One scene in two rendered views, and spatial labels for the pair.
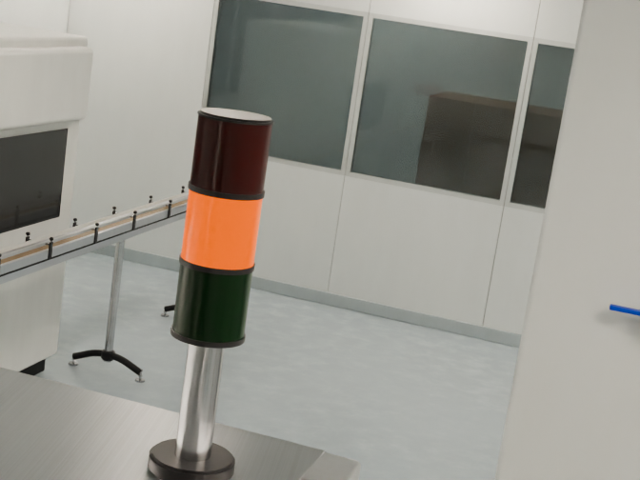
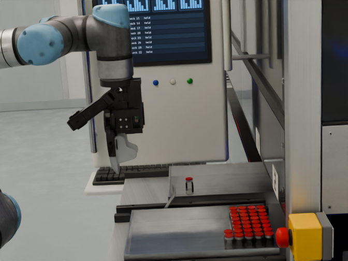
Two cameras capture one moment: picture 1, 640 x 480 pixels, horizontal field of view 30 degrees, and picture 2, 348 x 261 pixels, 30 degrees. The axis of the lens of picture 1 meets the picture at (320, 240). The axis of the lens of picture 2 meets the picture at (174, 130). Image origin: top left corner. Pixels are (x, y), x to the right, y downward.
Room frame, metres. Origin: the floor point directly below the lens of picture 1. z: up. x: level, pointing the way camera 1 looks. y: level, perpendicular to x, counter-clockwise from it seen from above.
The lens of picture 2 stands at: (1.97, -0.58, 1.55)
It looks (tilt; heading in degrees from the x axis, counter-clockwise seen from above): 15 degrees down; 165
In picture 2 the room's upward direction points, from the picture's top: 3 degrees counter-clockwise
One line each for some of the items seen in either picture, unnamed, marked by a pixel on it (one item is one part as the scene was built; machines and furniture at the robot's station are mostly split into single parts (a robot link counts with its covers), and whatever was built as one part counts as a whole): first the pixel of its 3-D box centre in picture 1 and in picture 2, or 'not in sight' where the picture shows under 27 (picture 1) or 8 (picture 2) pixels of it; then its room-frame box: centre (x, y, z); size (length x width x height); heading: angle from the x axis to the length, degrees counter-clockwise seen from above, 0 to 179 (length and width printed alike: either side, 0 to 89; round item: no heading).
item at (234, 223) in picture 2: not in sight; (236, 229); (0.63, -0.09, 0.90); 0.18 x 0.02 x 0.05; 164
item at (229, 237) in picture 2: not in sight; (229, 244); (0.69, -0.14, 0.90); 0.02 x 0.02 x 0.05
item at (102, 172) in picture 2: not in sight; (152, 172); (-0.11, -0.13, 0.82); 0.40 x 0.14 x 0.02; 74
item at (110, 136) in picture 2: not in sight; (111, 135); (0.64, -0.38, 1.18); 0.05 x 0.02 x 0.09; 163
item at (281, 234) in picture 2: not in sight; (285, 237); (0.89, -0.09, 0.99); 0.04 x 0.04 x 0.04; 74
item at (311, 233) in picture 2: not in sight; (308, 236); (0.90, -0.04, 0.99); 0.08 x 0.07 x 0.07; 74
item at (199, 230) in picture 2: not in sight; (199, 234); (0.60, -0.18, 0.90); 0.34 x 0.26 x 0.04; 74
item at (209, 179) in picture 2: not in sight; (227, 183); (0.30, 0.00, 0.90); 0.34 x 0.26 x 0.04; 74
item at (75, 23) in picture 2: not in sight; (63, 35); (0.60, -0.45, 1.39); 0.11 x 0.11 x 0.08; 65
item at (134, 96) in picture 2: not in sight; (121, 105); (0.62, -0.35, 1.24); 0.09 x 0.08 x 0.12; 73
